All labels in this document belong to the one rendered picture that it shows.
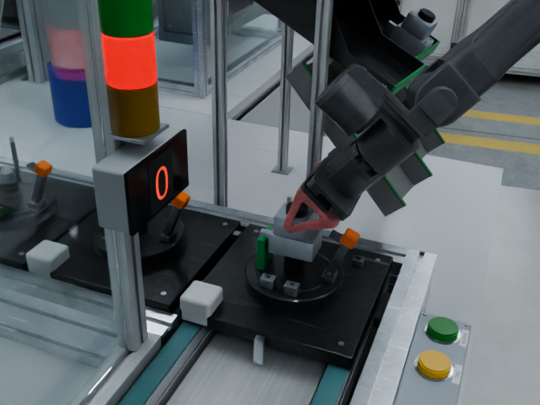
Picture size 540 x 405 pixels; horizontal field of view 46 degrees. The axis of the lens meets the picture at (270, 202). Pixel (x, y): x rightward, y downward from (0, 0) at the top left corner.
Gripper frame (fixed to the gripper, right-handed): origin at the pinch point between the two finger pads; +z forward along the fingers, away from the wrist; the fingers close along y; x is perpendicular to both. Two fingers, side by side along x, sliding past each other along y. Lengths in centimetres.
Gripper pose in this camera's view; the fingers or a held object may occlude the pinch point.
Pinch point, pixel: (296, 218)
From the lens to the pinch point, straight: 87.2
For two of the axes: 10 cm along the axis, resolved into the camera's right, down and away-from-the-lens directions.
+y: -3.5, 4.5, -8.2
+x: 7.0, 7.1, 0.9
